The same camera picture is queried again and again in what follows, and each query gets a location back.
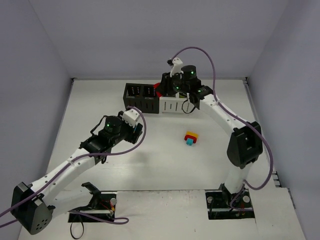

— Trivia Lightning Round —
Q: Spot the large red lego brick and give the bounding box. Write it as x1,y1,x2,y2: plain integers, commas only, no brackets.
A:
153,82,164,98

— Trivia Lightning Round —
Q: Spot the yellow red arch lego stack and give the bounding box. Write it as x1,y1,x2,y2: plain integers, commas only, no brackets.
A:
184,131,199,144

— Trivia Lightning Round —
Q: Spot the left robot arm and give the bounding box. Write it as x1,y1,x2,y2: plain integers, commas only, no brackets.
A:
9,111,146,235

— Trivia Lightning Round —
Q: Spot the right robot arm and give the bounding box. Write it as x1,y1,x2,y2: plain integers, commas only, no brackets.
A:
156,65,263,195

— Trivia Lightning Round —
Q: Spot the purple cable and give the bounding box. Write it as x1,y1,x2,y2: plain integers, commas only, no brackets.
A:
0,106,148,225
172,46,273,216

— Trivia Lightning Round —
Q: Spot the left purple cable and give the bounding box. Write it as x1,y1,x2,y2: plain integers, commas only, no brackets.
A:
0,106,148,225

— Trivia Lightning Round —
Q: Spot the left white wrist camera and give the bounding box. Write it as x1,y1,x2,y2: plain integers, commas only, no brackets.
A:
119,108,141,128

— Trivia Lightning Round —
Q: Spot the white double bin container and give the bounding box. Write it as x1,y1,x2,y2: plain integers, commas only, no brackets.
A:
159,93,194,114

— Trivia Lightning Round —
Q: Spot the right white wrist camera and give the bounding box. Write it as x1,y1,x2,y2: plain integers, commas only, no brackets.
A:
167,57,183,78

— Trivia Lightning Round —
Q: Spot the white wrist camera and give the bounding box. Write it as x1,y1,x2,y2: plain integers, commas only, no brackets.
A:
119,108,141,128
167,57,183,78

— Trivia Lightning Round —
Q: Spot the black double bin container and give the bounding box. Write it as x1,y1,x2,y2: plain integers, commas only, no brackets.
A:
123,83,160,114

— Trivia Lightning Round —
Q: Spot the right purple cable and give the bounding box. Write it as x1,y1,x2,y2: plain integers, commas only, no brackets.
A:
172,46,273,216

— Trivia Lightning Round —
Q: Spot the cyan small lego brick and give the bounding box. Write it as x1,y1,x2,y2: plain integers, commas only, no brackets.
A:
186,138,194,146

